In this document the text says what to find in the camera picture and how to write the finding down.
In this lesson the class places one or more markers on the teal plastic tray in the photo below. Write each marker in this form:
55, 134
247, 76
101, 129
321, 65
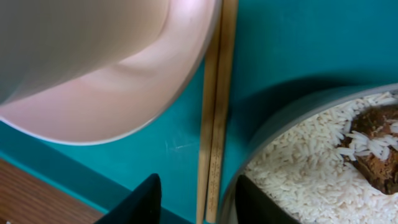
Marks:
283, 50

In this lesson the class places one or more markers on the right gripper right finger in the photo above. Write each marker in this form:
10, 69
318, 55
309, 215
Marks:
254, 207

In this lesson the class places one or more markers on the brown food piece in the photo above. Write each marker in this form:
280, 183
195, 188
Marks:
370, 145

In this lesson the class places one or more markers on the grey bowl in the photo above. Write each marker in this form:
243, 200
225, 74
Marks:
283, 120

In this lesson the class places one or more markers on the white rice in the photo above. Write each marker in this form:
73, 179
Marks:
304, 174

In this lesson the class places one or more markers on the wooden chopstick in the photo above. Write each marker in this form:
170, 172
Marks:
207, 119
229, 14

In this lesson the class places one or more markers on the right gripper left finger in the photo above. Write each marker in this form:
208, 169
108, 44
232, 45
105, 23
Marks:
142, 206

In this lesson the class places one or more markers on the white cup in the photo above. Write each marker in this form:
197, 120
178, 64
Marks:
45, 43

